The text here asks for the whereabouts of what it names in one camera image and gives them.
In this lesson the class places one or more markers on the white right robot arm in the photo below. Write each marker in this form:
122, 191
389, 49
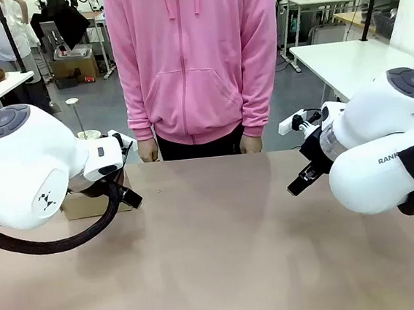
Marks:
373, 124

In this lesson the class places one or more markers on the person's right hand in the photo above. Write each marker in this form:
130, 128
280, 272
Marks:
148, 151

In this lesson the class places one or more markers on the brown cardboard cup carrier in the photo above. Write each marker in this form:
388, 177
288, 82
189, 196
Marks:
87, 207

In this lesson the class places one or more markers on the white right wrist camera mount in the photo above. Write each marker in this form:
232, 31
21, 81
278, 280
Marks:
292, 122

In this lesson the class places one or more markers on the white round pedestal stand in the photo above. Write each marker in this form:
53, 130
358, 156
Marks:
80, 119

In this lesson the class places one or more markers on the black tool case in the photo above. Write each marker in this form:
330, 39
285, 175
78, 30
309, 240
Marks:
66, 83

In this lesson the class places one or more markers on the large white work table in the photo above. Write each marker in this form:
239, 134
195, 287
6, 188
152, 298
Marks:
348, 60

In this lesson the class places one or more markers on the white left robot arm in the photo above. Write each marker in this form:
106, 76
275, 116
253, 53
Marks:
25, 169

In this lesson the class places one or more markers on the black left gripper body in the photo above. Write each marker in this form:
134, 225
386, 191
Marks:
93, 188

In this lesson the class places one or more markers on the person in pink hoodie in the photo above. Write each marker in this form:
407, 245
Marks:
193, 53

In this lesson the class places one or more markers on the bystander in white shirt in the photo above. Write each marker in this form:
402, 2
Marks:
8, 31

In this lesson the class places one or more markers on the person's right forearm pink sleeve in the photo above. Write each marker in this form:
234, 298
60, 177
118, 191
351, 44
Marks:
138, 110

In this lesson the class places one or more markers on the black light stand pole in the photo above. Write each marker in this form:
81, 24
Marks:
10, 38
370, 3

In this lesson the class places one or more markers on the black draped jacket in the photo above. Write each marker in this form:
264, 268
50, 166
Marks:
62, 18

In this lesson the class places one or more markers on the person's left hand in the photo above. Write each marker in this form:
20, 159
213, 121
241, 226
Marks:
251, 145

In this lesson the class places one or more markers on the white background lab table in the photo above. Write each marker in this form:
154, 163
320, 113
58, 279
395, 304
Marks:
324, 1

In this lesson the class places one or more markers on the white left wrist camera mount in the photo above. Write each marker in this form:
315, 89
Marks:
125, 140

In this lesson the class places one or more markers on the brown cardboard storage box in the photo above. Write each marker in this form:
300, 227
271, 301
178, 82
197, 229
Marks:
77, 66

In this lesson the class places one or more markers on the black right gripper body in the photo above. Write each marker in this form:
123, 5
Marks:
314, 150

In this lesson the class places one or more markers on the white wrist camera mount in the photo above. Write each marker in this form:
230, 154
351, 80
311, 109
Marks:
125, 140
292, 122

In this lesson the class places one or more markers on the person's left forearm pink sleeve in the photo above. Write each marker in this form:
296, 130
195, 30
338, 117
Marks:
257, 102

